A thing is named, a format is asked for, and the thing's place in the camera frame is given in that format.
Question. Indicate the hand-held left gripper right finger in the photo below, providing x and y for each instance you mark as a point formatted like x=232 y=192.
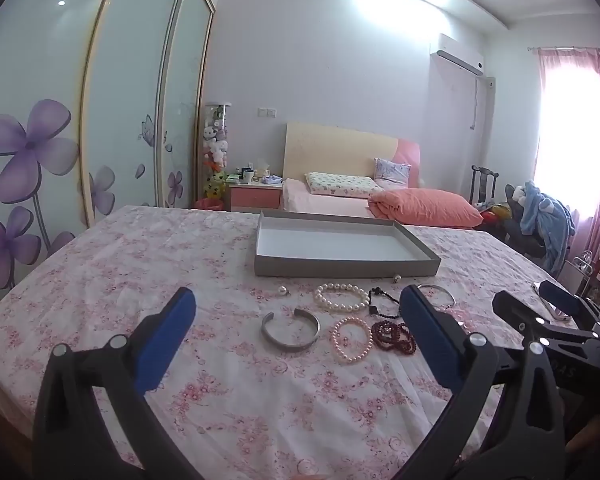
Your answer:
x=430 y=332

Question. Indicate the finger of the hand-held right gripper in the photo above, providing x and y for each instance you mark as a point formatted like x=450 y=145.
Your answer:
x=512 y=312
x=560 y=296

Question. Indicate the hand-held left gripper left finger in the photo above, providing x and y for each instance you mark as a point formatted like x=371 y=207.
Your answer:
x=166 y=340

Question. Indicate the thin silver bangle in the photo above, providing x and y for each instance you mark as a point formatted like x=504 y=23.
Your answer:
x=435 y=285

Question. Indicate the grey cardboard tray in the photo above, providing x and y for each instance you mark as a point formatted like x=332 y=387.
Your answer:
x=330 y=245

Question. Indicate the person's right forearm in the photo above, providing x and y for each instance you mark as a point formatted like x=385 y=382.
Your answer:
x=597 y=432

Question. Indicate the white smartphone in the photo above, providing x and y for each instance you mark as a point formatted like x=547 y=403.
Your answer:
x=555 y=314

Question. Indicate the blue plush garment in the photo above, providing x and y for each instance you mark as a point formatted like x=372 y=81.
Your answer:
x=547 y=222

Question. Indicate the dark office chair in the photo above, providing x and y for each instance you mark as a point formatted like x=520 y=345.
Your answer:
x=517 y=234

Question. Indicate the colourful toy pile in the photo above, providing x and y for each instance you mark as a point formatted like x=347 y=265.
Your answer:
x=495 y=215

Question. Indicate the pink floral bedsheet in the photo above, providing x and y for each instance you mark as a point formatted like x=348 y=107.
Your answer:
x=180 y=240

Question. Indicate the orange quilt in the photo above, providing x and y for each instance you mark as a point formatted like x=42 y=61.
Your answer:
x=425 y=208

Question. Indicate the dark wooden chair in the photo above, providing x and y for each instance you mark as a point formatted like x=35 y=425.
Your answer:
x=484 y=184

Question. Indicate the pink curtain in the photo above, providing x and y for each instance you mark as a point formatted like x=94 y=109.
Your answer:
x=572 y=160

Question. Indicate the red basket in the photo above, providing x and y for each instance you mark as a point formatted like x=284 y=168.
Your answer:
x=208 y=204

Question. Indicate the yellow plush toy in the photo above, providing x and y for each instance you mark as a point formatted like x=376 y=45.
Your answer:
x=215 y=186

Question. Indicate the lilac pillow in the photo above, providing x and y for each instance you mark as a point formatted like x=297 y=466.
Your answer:
x=391 y=172

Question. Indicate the pink white nightstand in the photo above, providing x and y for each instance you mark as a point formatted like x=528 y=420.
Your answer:
x=255 y=197

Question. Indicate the pink bed mattress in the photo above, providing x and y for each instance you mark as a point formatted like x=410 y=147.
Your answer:
x=320 y=204

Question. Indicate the floral print pillow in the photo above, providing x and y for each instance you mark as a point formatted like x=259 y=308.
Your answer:
x=339 y=183

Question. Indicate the white mug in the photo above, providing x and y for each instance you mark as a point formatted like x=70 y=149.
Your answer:
x=248 y=175

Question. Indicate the blue white cloth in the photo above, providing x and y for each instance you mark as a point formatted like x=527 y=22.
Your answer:
x=271 y=178

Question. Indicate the beige pink headboard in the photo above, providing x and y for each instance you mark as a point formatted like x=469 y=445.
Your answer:
x=340 y=152

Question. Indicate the clear plush toy tube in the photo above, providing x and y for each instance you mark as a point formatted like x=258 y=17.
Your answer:
x=217 y=145

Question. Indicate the air conditioner pipe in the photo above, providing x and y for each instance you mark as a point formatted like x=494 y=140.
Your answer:
x=475 y=102

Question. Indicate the white air conditioner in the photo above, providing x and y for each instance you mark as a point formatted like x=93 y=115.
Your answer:
x=455 y=57

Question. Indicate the flower print sliding wardrobe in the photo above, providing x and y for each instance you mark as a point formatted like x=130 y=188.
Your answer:
x=105 y=85

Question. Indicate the white wall switch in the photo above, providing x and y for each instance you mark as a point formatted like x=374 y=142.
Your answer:
x=266 y=111

